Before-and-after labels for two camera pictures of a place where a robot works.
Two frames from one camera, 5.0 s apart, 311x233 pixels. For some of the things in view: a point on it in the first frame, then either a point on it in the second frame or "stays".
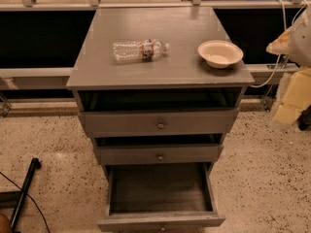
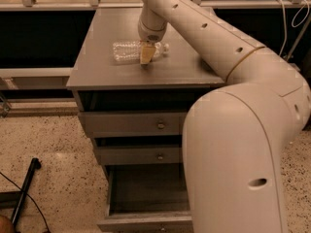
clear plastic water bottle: (143, 50) stays
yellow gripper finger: (280, 45) -> (147, 52)
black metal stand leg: (16, 199) stays
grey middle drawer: (163, 153) stays
